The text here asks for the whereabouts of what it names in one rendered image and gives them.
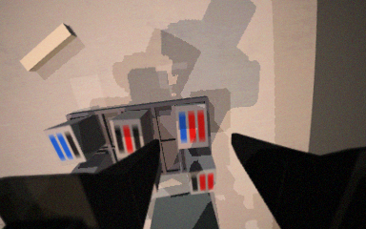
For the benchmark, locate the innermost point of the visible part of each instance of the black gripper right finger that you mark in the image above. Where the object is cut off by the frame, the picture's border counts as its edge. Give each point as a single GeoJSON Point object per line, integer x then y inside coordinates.
{"type": "Point", "coordinates": [302, 190]}

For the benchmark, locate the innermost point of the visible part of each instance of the beige rectangular bar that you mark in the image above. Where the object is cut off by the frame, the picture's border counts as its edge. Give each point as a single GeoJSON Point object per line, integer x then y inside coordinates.
{"type": "Point", "coordinates": [48, 48]}

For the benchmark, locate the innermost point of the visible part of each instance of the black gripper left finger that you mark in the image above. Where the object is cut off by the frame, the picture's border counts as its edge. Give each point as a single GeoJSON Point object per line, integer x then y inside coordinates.
{"type": "Point", "coordinates": [115, 198]}

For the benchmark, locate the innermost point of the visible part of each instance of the dark grey panel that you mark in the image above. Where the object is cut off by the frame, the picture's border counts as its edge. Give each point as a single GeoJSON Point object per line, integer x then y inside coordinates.
{"type": "Point", "coordinates": [339, 97]}

